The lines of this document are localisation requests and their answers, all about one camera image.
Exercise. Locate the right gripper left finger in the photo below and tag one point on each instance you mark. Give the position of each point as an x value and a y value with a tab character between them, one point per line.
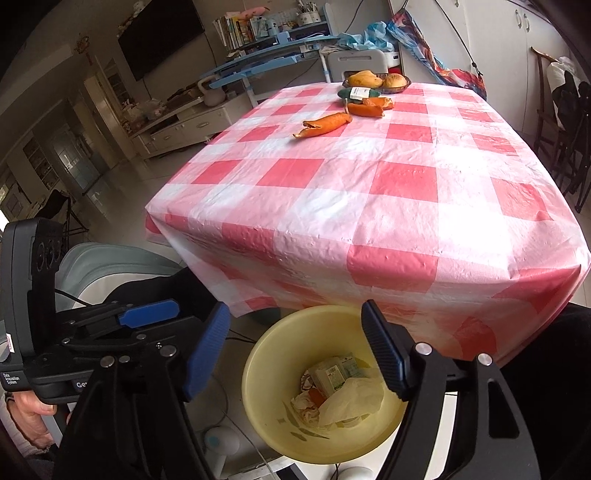
130	421

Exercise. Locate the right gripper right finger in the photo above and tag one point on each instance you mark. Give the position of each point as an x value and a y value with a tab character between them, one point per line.
489	439

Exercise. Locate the white paper napkin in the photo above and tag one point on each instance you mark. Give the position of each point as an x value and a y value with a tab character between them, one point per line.
356	398

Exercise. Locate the green snack wrapper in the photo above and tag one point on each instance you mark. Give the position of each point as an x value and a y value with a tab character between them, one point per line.
329	375

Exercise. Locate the small white tissue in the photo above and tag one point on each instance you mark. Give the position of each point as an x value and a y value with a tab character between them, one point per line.
306	409

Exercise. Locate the orange peel piece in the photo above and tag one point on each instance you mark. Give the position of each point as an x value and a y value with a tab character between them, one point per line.
373	107

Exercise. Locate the long orange peel with stem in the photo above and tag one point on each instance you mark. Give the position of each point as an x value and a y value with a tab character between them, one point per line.
324	125

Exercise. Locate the green plush toy with label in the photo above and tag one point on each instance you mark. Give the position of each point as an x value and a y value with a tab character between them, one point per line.
358	94

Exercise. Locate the yellow plastic trash bin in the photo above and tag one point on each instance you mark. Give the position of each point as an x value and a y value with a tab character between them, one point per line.
312	389

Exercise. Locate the person's left hand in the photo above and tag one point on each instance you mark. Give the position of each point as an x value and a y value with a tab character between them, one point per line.
22	415

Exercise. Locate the red white checkered tablecloth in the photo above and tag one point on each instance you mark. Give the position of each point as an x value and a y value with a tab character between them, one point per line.
438	211

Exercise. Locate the cream tv stand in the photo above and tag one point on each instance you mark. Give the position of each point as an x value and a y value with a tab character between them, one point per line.
190	124

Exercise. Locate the pink kettlebell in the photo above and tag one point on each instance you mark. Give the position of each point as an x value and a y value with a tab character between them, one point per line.
212	96

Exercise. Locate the black folding chair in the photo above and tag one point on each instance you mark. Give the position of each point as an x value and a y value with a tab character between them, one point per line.
565	136

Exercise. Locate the dark wicker fruit basket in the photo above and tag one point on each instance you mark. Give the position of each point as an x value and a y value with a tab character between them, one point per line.
382	90

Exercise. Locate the row of books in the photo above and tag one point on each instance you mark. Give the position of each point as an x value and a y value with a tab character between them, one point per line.
239	30

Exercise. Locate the right round yellow mango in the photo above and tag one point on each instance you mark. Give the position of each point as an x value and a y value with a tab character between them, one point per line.
395	81

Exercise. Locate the wooden chair with white bag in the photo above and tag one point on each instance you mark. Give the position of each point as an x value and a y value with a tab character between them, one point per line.
549	87

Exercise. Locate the left yellow mango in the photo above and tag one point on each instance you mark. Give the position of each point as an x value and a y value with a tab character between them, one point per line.
365	78

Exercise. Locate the blue children's study desk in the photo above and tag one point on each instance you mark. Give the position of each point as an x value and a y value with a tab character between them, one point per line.
288	48

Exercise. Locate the white plastic stool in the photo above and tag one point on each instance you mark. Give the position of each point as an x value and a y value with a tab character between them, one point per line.
344	62

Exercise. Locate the crumpled blue plastic bag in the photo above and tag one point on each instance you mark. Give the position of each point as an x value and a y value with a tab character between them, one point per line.
375	37

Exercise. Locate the wall mounted black television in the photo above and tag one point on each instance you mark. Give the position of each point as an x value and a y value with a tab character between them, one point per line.
160	29

